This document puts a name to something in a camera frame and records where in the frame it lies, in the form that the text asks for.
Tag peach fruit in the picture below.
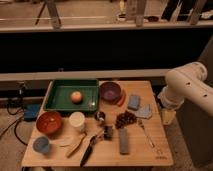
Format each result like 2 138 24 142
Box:
70 91 83 104

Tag small round metal object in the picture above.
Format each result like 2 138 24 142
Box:
95 111 106 122

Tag black handled knife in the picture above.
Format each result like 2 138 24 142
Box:
80 133 103 167

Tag green plastic tray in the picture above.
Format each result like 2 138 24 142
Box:
44 79 99 113

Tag blue sponge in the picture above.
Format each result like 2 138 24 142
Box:
127 95 140 110

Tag blue power box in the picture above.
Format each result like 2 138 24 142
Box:
24 104 41 121

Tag black cable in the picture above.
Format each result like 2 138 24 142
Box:
0 98 29 147

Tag purple bowl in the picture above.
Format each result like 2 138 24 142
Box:
100 81 121 102

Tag grey blue cloth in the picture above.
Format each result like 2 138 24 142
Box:
135 105 152 119

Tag red-orange bowl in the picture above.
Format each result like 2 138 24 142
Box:
36 111 62 135

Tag grey sharpening block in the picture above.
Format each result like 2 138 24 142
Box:
119 128 129 155

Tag dark grape bunch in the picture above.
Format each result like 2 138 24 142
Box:
115 111 137 129

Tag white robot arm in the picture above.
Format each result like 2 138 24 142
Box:
158 62 213 117

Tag small blue cup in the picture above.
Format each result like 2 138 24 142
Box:
33 136 50 154

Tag white plastic cup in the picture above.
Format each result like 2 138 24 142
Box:
69 112 85 132

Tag black binder clip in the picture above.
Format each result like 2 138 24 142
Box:
104 126 113 140

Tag wooden handled utensil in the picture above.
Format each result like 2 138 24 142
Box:
65 133 86 158

